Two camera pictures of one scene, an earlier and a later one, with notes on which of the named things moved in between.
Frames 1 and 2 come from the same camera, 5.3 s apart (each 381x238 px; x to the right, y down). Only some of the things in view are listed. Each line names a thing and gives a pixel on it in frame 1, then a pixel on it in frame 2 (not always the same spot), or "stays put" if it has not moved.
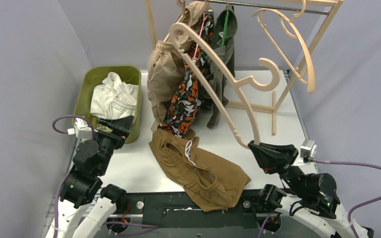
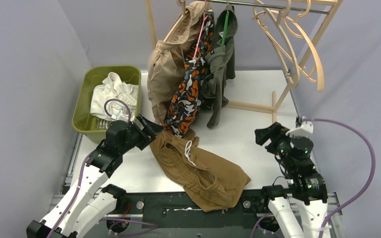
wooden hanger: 180,34 to 284,12
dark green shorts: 224,25 stays put
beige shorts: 166,68 stays put
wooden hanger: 311,81 to 309,42
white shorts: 113,98 stays put
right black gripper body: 279,163 to 280,142
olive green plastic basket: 89,77 stays put
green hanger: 225,27 stays put
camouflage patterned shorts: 187,100 stays put
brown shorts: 213,184 stays put
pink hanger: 205,17 stays put
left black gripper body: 113,130 to 145,132
